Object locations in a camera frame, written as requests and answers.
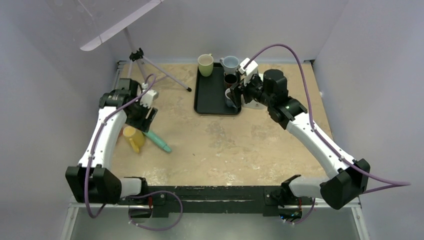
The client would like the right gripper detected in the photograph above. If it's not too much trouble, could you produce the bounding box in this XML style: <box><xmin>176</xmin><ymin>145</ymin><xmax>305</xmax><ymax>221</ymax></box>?
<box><xmin>227</xmin><ymin>71</ymin><xmax>274</xmax><ymax>108</ymax></box>

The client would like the yellow mug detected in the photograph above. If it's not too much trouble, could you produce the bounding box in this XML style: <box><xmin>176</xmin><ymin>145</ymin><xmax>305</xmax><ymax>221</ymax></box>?
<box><xmin>122</xmin><ymin>125</ymin><xmax>146</xmax><ymax>154</ymax></box>

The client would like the blue patterned mug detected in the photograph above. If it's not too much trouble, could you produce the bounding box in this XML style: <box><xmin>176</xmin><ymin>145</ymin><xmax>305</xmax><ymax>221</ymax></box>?
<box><xmin>224</xmin><ymin>88</ymin><xmax>236</xmax><ymax>108</ymax></box>

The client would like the brown mug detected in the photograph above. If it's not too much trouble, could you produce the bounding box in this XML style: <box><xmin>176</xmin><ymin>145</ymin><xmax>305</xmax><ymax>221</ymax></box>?
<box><xmin>224</xmin><ymin>74</ymin><xmax>238</xmax><ymax>89</ymax></box>

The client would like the white mug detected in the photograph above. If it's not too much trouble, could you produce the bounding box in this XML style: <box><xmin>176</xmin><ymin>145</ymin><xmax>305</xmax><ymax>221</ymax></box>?
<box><xmin>219</xmin><ymin>55</ymin><xmax>240</xmax><ymax>75</ymax></box>

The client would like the green cup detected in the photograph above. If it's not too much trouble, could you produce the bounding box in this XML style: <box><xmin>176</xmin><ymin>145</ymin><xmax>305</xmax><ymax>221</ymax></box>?
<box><xmin>197</xmin><ymin>53</ymin><xmax>214</xmax><ymax>77</ymax></box>

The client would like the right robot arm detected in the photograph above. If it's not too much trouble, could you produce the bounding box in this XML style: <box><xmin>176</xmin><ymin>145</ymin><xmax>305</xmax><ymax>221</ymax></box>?
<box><xmin>230</xmin><ymin>69</ymin><xmax>371</xmax><ymax>210</ymax></box>

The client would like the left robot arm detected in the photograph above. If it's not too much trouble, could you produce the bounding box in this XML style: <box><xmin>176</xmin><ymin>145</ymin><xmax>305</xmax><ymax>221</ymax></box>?
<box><xmin>65</xmin><ymin>78</ymin><xmax>158</xmax><ymax>205</ymax></box>

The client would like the teal cylinder toy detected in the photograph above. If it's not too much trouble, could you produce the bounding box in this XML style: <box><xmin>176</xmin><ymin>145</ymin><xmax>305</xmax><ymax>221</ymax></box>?
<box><xmin>143</xmin><ymin>130</ymin><xmax>172</xmax><ymax>153</ymax></box>

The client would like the black tray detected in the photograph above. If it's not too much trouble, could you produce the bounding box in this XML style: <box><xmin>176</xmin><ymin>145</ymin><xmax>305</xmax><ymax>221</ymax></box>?
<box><xmin>193</xmin><ymin>62</ymin><xmax>242</xmax><ymax>116</ymax></box>

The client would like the tripod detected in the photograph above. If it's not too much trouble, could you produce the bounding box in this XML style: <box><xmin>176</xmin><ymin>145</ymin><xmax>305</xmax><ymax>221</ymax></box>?
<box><xmin>124</xmin><ymin>28</ymin><xmax>192</xmax><ymax>93</ymax></box>

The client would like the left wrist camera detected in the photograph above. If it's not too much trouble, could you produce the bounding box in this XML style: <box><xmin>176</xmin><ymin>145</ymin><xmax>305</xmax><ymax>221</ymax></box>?
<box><xmin>139</xmin><ymin>89</ymin><xmax>159</xmax><ymax>108</ymax></box>

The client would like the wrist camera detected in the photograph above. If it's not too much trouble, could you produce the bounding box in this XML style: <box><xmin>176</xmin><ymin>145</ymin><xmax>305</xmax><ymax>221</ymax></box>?
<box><xmin>237</xmin><ymin>58</ymin><xmax>259</xmax><ymax>86</ymax></box>
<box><xmin>139</xmin><ymin>89</ymin><xmax>159</xmax><ymax>108</ymax></box>

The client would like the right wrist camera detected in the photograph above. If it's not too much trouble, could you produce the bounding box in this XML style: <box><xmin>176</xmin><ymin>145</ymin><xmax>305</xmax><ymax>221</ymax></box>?
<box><xmin>237</xmin><ymin>58</ymin><xmax>259</xmax><ymax>86</ymax></box>

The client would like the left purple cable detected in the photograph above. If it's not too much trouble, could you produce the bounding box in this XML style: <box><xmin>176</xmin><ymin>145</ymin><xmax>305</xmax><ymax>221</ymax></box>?
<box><xmin>83</xmin><ymin>73</ymin><xmax>158</xmax><ymax>220</ymax></box>

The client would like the purple cable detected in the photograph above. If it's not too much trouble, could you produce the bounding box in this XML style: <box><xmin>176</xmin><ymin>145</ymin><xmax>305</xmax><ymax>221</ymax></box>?
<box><xmin>83</xmin><ymin>73</ymin><xmax>158</xmax><ymax>220</ymax></box>
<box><xmin>243</xmin><ymin>43</ymin><xmax>412</xmax><ymax>195</ymax></box>

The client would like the aluminium rail frame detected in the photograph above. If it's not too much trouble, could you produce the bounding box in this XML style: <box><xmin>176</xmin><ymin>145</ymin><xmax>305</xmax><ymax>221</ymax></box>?
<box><xmin>61</xmin><ymin>199</ymin><xmax>370</xmax><ymax>240</ymax></box>

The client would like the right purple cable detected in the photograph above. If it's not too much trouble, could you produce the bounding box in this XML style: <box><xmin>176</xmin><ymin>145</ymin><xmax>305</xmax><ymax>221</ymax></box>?
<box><xmin>243</xmin><ymin>43</ymin><xmax>412</xmax><ymax>195</ymax></box>

